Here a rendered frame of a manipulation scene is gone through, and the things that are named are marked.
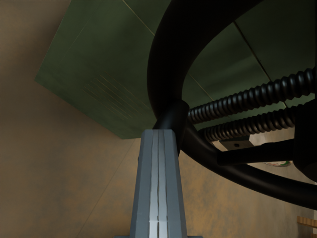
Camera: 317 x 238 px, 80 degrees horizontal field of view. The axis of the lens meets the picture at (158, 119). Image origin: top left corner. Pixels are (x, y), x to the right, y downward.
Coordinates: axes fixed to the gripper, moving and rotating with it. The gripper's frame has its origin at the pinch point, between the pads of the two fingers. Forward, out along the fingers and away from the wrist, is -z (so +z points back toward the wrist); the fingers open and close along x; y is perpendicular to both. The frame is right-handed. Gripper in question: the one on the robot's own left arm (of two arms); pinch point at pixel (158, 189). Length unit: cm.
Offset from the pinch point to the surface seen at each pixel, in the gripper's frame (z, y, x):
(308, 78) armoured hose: -10.4, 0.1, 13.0
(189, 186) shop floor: -59, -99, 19
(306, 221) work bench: -86, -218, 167
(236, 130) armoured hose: -14.4, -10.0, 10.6
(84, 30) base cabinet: -36.5, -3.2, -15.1
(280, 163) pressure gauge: -21.0, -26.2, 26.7
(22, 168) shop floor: -35, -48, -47
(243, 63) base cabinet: -25.3, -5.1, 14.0
